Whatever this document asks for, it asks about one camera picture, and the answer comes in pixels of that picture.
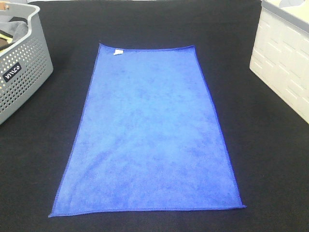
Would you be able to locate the white towel care label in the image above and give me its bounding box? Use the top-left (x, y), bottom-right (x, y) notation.
top-left (113, 49), bottom-right (124, 56)

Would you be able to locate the yellow cloth in basket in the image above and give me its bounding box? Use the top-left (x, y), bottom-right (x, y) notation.
top-left (0, 34), bottom-right (13, 46)

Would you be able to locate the blue microfibre towel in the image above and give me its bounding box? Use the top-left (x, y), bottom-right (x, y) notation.
top-left (50, 44), bottom-right (244, 217)

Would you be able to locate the grey perforated plastic basket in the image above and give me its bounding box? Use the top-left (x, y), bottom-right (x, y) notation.
top-left (0, 1), bottom-right (53, 122)

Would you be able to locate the white slotted plastic basket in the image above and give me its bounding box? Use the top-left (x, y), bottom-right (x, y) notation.
top-left (250, 0), bottom-right (309, 121)

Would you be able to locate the grey cloth in basket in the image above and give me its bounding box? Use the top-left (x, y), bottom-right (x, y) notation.
top-left (0, 21), bottom-right (28, 43)

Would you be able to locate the black table cloth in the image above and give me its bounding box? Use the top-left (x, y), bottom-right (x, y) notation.
top-left (0, 0), bottom-right (309, 232)

